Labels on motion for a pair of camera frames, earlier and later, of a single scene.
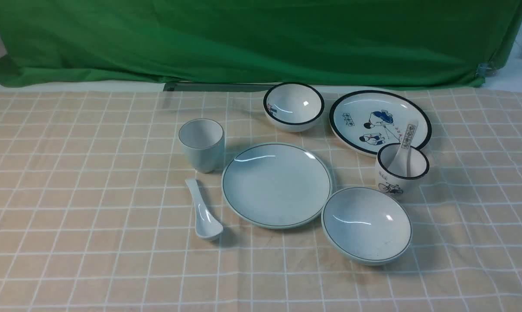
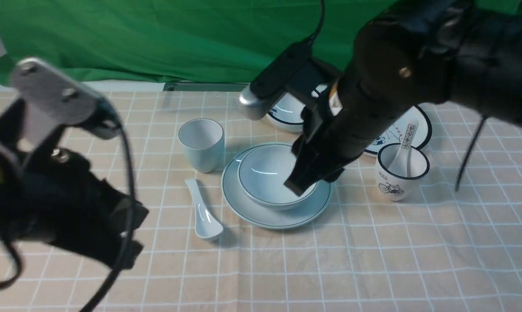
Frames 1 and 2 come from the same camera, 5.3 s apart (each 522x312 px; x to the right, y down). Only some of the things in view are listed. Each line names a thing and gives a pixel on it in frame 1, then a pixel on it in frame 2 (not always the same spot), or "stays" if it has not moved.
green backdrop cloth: (147, 43) stays
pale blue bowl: (366, 226) to (262, 171)
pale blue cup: (203, 140) stays
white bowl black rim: (293, 107) stays
